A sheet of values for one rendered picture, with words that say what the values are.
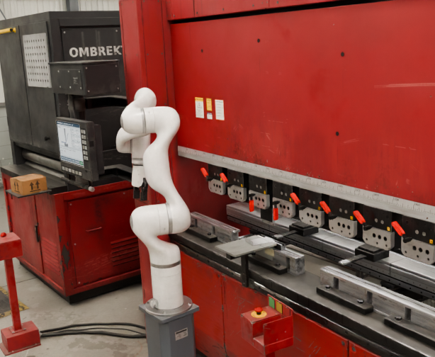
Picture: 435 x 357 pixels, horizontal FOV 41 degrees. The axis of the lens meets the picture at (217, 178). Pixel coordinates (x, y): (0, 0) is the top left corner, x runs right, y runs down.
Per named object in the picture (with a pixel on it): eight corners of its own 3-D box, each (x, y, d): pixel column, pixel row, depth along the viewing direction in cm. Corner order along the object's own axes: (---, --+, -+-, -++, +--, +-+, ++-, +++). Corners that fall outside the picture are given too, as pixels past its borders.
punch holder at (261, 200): (249, 204, 312) (248, 173, 308) (261, 201, 317) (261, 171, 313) (266, 210, 300) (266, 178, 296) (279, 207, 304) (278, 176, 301)
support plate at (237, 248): (215, 247, 303) (215, 246, 303) (255, 236, 317) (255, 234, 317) (234, 257, 288) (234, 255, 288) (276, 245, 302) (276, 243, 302)
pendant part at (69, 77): (61, 189, 399) (47, 61, 380) (94, 183, 413) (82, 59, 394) (95, 202, 360) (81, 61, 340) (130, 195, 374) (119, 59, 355)
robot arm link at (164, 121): (149, 236, 232) (189, 231, 236) (153, 236, 220) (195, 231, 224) (135, 111, 235) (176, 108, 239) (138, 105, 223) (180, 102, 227)
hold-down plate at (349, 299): (315, 292, 271) (315, 286, 271) (324, 289, 274) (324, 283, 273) (365, 315, 247) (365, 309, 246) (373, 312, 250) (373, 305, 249)
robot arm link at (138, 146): (130, 158, 269) (150, 158, 270) (130, 129, 268) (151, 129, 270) (130, 157, 277) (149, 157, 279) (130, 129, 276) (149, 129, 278)
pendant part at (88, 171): (60, 171, 388) (54, 117, 380) (77, 168, 395) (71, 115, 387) (91, 181, 353) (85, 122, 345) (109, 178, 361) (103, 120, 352)
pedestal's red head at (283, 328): (241, 337, 278) (239, 302, 274) (269, 328, 285) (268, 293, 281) (264, 355, 260) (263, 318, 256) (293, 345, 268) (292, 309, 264)
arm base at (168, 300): (161, 321, 223) (157, 275, 219) (136, 305, 238) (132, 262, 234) (201, 306, 234) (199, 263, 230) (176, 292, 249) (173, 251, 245)
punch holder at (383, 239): (362, 242, 247) (362, 204, 243) (376, 238, 251) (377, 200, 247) (390, 251, 234) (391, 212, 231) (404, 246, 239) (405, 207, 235)
